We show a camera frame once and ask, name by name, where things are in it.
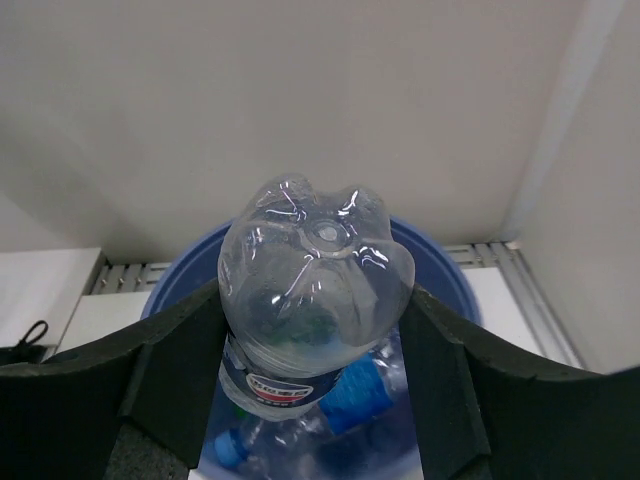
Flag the clear Pepsi bottle black label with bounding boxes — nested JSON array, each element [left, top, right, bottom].
[[217, 174, 415, 421]]

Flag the crushed bottle blue label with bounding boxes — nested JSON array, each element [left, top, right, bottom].
[[212, 334, 416, 469]]

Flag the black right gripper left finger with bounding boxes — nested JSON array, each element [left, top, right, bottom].
[[1, 282, 227, 479]]

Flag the blue plastic bin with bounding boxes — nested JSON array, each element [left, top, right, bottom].
[[141, 219, 482, 479]]

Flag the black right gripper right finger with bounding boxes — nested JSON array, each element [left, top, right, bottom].
[[400, 289, 639, 479]]

